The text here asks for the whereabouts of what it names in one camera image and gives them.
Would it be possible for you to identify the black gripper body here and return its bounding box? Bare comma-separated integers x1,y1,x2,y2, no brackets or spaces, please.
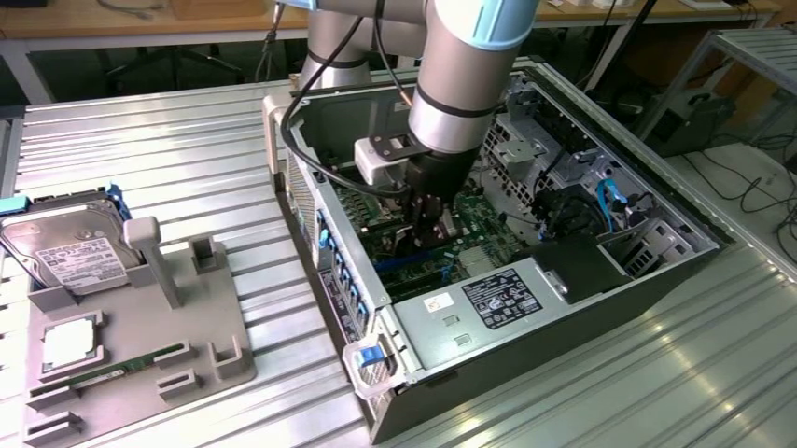
400,146,480,209

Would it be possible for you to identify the green motherboard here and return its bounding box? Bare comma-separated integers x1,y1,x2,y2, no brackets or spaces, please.
328,151,543,300

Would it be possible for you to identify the blue expansion slot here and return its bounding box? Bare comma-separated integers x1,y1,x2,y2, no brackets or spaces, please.
372,249,437,273

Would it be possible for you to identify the silver chipset heat sink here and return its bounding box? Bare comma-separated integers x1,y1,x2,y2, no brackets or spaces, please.
456,246,500,273

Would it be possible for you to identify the silver drive cage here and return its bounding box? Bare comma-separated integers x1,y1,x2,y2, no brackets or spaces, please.
481,77,601,202

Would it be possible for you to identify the silver power supply unit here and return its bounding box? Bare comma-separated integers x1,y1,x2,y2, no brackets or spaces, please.
388,259,571,374

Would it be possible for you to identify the black plastic shroud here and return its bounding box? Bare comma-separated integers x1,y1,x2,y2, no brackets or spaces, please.
531,231,628,305

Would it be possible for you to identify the open black PC case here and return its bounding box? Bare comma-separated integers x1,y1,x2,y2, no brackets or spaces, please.
260,54,740,445

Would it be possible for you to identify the silver disk bay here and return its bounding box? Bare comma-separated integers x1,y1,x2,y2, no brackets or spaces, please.
577,153,716,281

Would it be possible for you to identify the black floor device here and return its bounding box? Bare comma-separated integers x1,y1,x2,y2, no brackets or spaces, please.
639,91,736,159

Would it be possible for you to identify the black office chair base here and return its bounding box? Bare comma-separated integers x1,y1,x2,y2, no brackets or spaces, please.
101,44,248,92

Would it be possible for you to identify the grey parts rack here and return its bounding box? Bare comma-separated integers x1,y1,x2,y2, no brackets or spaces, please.
21,217,260,447

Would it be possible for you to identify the brown cardboard box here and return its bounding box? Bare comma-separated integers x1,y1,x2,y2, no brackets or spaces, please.
170,0,274,20

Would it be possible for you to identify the hard disk with blue caddy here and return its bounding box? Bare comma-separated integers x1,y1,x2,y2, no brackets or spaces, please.
0,184,141,298

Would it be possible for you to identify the green RAM stick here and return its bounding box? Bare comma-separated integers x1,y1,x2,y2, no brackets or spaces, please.
29,350,186,393

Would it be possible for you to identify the metal slat shelf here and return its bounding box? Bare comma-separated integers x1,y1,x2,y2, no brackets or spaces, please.
675,26,797,158

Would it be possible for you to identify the silver CPU chip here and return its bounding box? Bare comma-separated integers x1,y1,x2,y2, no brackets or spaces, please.
41,321,101,370

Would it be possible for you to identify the wooden desk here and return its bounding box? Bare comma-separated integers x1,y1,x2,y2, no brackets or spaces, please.
0,0,783,53

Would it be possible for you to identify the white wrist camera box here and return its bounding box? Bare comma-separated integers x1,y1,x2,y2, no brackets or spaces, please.
352,133,431,186

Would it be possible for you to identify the black wire bundle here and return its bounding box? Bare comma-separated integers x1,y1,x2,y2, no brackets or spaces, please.
531,186,601,242

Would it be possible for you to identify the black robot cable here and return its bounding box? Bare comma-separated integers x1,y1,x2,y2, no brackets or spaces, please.
277,0,416,196

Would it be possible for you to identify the blue wire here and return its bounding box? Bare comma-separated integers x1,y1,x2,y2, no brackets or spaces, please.
595,178,628,234

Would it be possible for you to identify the thin hanging cable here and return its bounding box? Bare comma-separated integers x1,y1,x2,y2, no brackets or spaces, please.
258,0,282,86

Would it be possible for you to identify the grey aluminium frame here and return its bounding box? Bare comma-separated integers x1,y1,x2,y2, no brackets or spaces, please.
0,105,27,200

